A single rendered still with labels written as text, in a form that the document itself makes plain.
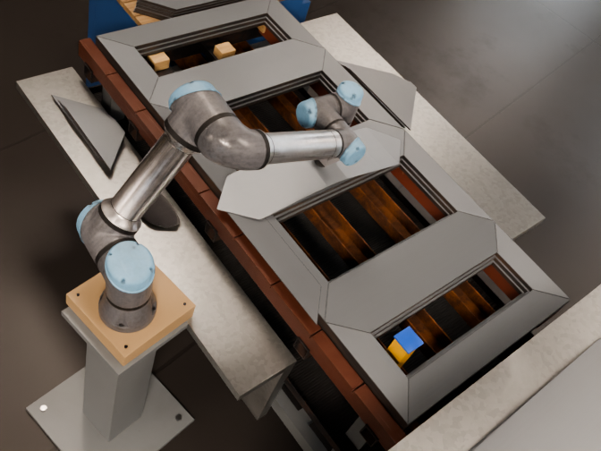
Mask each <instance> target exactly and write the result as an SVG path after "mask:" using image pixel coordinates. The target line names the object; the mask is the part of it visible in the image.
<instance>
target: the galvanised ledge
mask: <svg viewBox="0 0 601 451"><path fill-rule="evenodd" d="M16 89H17V90H18V91H19V92H20V93H21V95H22V97H23V98H24V99H25V101H26V102H27V104H28V105H29V106H30V108H31V110H32V111H33V113H34V114H35V115H36V117H37V118H38V119H39V121H40V122H41V123H42V125H43V126H44V128H45V129H46V130H47V132H48V134H49V135H50V136H51V138H52V139H53V141H54V142H55V144H56V145H57V147H58V148H59V149H60V150H61V151H62V153H63V155H64V156H65V157H66V159H67V160H68V162H69V163H70V164H71V166H72V168H73V169H74V171H75V172H76V173H77V175H78V176H79V178H80V179H81V180H82V181H83V183H84V184H85V186H86V187H87V188H88V190H89V192H90V193H91V194H92V196H93V197H94V199H95V200H103V199H105V198H113V197H114V196H115V194H116V193H117V192H118V191H119V189H120V188H121V187H122V186H123V184H124V183H125V181H126V180H127V179H128V178H129V176H130V175H131V174H132V172H133V171H134V170H135V168H136V167H137V166H138V165H139V163H140V162H141V161H142V157H141V156H140V154H139V153H138V152H137V150H136V149H135V148H134V147H133V146H132V145H131V143H130V142H129V141H128V139H127V138H126V137H125V135H124V137H123V141H122V144H121V146H120V148H119V150H118V153H117V155H116V157H115V160H114V163H113V165H112V168H111V170H110V169H109V168H108V166H107V165H106V163H105V162H104V163H103V161H101V160H100V159H98V158H97V157H96V156H95V155H94V154H93V153H92V151H91V150H90V148H89V147H88V145H87V144H86V142H85V141H84V140H83V139H82V137H81V136H80V135H79V133H78V132H77V131H76V129H75V128H74V126H73V125H72V123H71V122H70V120H69V119H68V118H67V116H66V115H65V113H64V112H63V110H62V109H61V108H60V107H59V106H58V104H57V103H56V102H55V100H54V99H53V97H52V95H55V96H58V97H61V98H67V99H70V100H73V101H77V102H81V103H83V104H87V105H90V106H96V107H99V108H102V110H103V111H104V112H105V113H107V111H106V110H105V109H104V108H103V107H102V105H101V104H100V103H99V101H98V100H97V99H96V97H95V96H94V95H93V93H92V92H91V91H90V89H89V88H88V86H87V85H86V84H85V83H84V81H83V80H82V79H81V77H80V76H79V74H78V73H76V71H75V70H74V69H73V68H72V67H69V68H65V69H62V70H59V71H55V72H49V73H45V74H41V75H38V76H35V77H31V78H28V79H24V80H20V81H16ZM161 194H162V195H163V196H164V197H165V198H166V199H167V200H168V201H169V202H170V203H171V205H172V206H173V207H174V209H175V211H176V213H177V215H178V216H179V218H180V219H181V222H180V224H179V225H176V226H170V227H169V228H163V227H162V226H159V225H153V224H151V223H149V222H148V221H147V220H146V219H145V218H144V217H141V228H140V230H139V231H138V232H137V233H136V234H135V235H134V237H135V239H136V241H137V242H138V244H140V243H141V244H143V245H144V246H145V247H147V248H148V249H149V251H150V252H151V254H152V256H153V259H154V263H155V264H156V265H157V266H158V267H159V268H160V269H161V270H162V271H163V272H164V273H165V274H166V275H167V276H168V277H169V278H170V279H171V280H172V281H173V283H174V284H175V285H176V286H177V287H178V288H179V289H180V290H181V291H182V292H183V293H184V294H185V295H186V296H187V297H188V298H189V299H190V300H191V301H192V302H193V303H194V304H195V305H196V307H195V310H194V313H193V316H192V317H191V318H190V319H188V320H186V321H187V322H188V324H189V325H188V327H187V330H188V331H189V332H190V334H191V336H192V337H193V339H194V340H195V341H196V343H197V344H198V346H199V347H200V349H201V350H202V352H203V353H204V354H205V355H206V356H207V358H208V360H209V361H210V362H211V364H212V365H213V367H214V368H215V369H216V371H217V373H218V374H219V375H220V377H221V378H222V380H223V381H224V383H225V384H226V385H227V386H228V388H229V389H230V390H231V392H232V393H233V395H234V397H235V398H236V399H237V401H238V400H240V399H241V398H243V397H245V396H246V395H248V394H249V393H251V392H252V391H254V390H256V389H257V388H259V387H261V386H263V385H264V384H266V383H267V382H268V381H270V380H271V379H274V378H275V377H277V376H278V375H280V374H282V373H283V372H285V371H286V370H288V369H290V368H291V367H293V366H294V365H295V363H296V359H295V358H294V357H293V355H292V354H291V352H290V351H289V350H288V349H287V347H286V346H285V345H284V343H283V342H282V340H281V339H280V338H279V336H278V335H277V334H276V333H275V331H274V330H273V329H272V328H271V327H270V325H269V324H268V323H267V321H266V320H265V319H264V317H263V316H262V315H261V313H260V312H259V311H258V309H257V308H256V306H255V305H254V304H253V302H252V301H251V300H250V298H249V297H248V296H247V294H245V293H244V291H243V290H242V289H241V287H240V286H239V285H238V283H237V282H236V281H235V279H234V278H233V276H232V275H231V274H230V272H229V271H228V270H227V269H226V267H225V266H224V264H223V263H222V262H221V260H220V259H219V258H218V257H217V256H216V255H215V253H214V252H213V251H212V249H211V248H210V247H209V245H208V244H207V242H206V241H205V240H204V239H203V237H202V236H201V235H200V233H199V232H198V230H197V229H196V228H195V226H194V225H193V224H192V223H191V221H190V220H189V219H188V218H187V217H186V215H185V214H184V213H183V211H182V210H181V209H180V207H179V206H178V205H177V203H176V202H175V201H174V199H173V198H172V196H171V195H170V194H169V193H168V191H167V190H166V189H164V190H163V191H162V193H161Z"/></svg>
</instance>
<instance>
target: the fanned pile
mask: <svg viewBox="0 0 601 451"><path fill-rule="evenodd" d="M52 97H53V99H54V100H55V102H56V103H57V104H58V106H59V107H60V108H61V109H62V110H63V112H64V113H65V115H66V116H67V118H68V119H69V120H70V122H71V123H72V125H73V126H74V128H75V129H76V131H77V132H78V133H79V135H80V136H81V137H82V139H83V140H84V141H85V142H86V144H87V145H88V147H89V148H90V150H91V151H92V153H93V154H94V155H95V156H96V157H97V158H98V159H100V160H101V161H103V163H104V162H105V163H106V165H107V166H108V168H109V169H110V170H111V168H112V165H113V163H114V160H115V157H116V155H117V153H118V150H119V148H120V146H121V144H122V141H123V137H124V135H125V132H124V130H123V128H122V127H121V126H120V124H119V123H118V122H117V121H116V120H115V119H114V118H113V117H112V116H111V115H109V114H108V113H105V112H104V111H103V110H102V108H99V107H96V106H90V105H87V104H83V103H81V102H77V101H73V100H70V99H67V98H61V97H58V96H55V95H52Z"/></svg>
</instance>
